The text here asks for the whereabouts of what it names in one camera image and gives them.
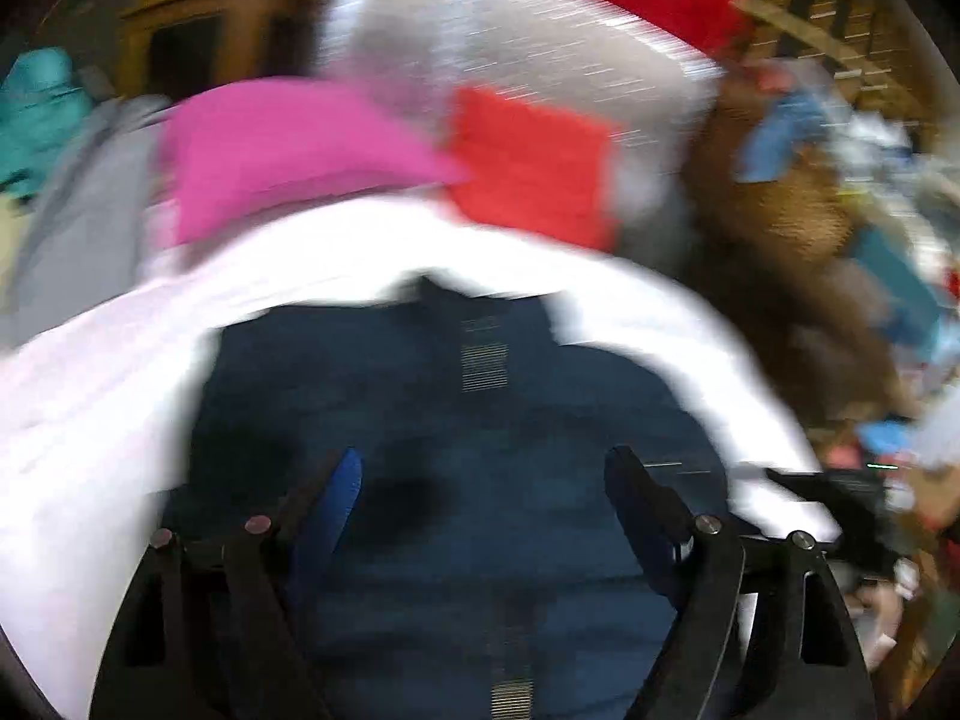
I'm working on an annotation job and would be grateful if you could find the pink pillow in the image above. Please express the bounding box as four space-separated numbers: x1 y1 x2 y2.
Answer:
154 77 470 248

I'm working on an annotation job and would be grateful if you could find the teal garment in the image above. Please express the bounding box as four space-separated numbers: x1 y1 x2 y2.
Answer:
0 47 95 200

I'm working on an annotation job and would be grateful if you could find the wooden railing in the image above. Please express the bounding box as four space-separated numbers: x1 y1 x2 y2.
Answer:
705 0 931 128

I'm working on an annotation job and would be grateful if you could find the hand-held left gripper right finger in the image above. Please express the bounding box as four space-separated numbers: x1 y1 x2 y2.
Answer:
604 444 878 720

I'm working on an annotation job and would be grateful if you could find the orange-red cushion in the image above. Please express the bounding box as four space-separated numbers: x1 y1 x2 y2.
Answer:
442 86 623 252

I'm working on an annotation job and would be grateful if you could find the silver shiny cushion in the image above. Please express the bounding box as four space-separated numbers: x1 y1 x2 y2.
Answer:
315 0 728 241

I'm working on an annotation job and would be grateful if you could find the grey cloth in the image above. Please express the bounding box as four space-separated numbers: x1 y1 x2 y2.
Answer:
0 94 177 350

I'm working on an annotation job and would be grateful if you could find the dark blue jacket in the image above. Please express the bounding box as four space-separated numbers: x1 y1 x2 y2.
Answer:
161 274 751 720

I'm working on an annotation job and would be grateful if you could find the pale pink bed sheet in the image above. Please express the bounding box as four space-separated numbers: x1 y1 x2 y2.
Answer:
0 191 841 713

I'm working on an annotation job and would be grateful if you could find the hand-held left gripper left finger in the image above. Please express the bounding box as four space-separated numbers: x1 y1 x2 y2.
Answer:
88 446 365 720

